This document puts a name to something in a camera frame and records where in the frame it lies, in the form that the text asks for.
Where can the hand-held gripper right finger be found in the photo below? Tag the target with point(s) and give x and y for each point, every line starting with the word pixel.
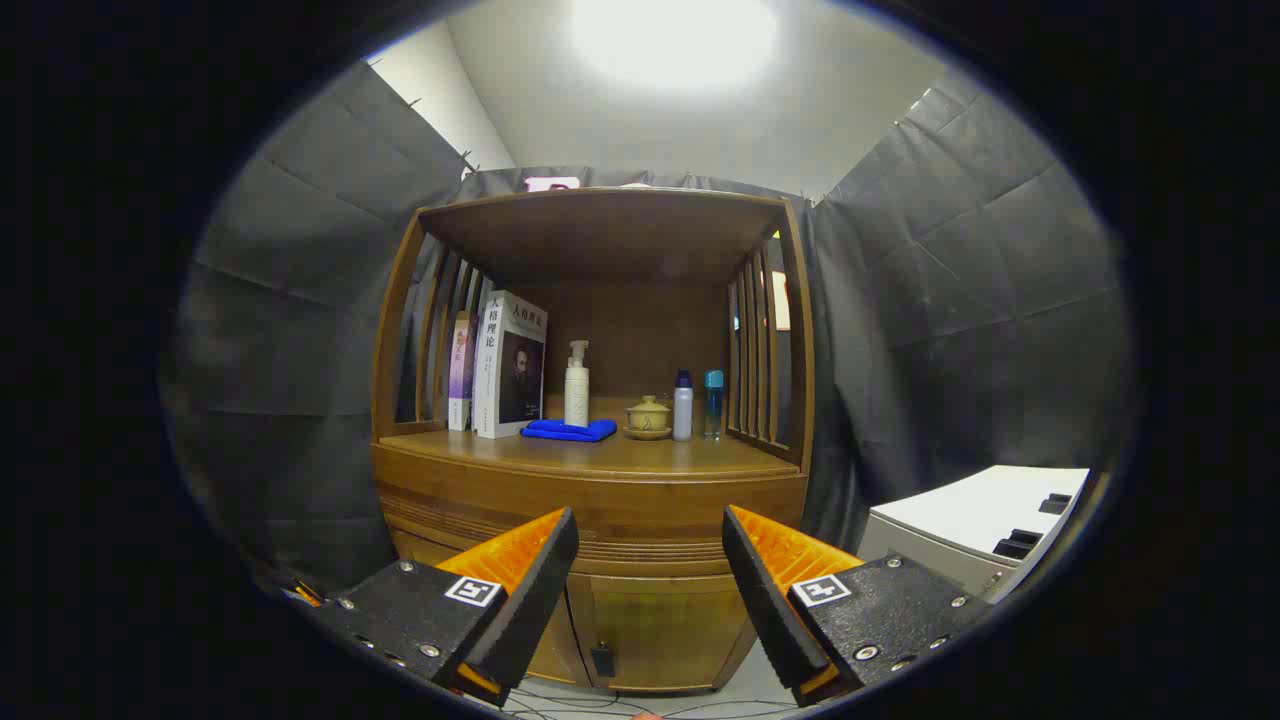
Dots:
pixel 765 600

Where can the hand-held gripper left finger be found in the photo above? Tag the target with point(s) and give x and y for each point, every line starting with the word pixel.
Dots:
pixel 530 600

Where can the brown wooden drawer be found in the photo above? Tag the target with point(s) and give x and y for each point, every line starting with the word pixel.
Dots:
pixel 650 530

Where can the brown wooden cabinet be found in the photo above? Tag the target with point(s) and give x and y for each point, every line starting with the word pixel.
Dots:
pixel 650 630

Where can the wooden countertop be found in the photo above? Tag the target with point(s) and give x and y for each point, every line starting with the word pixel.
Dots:
pixel 650 455

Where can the folded blue cloth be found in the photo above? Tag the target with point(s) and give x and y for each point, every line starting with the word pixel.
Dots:
pixel 570 432

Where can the teal blue bottle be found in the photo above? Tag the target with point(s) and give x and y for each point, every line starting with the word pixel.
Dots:
pixel 713 400

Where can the white bottle with blue cap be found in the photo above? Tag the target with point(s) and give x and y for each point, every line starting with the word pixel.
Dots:
pixel 682 410

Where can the white pump bottle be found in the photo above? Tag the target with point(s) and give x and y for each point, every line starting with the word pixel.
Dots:
pixel 576 395

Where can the beige lidded tea cup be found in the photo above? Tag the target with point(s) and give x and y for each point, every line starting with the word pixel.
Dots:
pixel 648 415

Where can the white box appliance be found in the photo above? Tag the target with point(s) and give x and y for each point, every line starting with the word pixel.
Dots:
pixel 970 510

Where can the thick white portrait book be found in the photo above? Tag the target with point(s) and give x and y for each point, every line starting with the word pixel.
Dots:
pixel 510 370

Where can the thin purple book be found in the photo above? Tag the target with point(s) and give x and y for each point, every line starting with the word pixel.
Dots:
pixel 461 370

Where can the black backdrop cloth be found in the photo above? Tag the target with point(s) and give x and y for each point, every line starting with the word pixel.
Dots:
pixel 300 330

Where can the large ceiling light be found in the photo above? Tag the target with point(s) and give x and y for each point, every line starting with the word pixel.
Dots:
pixel 670 40

